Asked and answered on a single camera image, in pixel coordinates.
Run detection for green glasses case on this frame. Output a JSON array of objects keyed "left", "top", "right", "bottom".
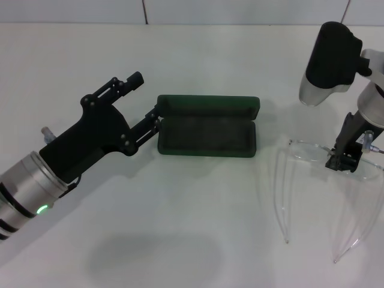
[{"left": 157, "top": 94, "right": 260, "bottom": 158}]

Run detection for grey right gripper cable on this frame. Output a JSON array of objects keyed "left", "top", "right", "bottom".
[{"left": 358, "top": 129, "right": 384, "bottom": 155}]

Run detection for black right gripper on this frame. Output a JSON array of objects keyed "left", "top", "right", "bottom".
[{"left": 325, "top": 111, "right": 367, "bottom": 175}]

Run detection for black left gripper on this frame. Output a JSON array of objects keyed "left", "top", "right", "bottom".
[{"left": 38, "top": 71, "right": 164, "bottom": 184}]

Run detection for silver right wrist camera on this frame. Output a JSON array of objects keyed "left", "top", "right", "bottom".
[{"left": 298, "top": 20, "right": 373, "bottom": 107}]

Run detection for clear white glasses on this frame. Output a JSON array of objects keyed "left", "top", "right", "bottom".
[{"left": 274, "top": 138, "right": 384, "bottom": 265}]

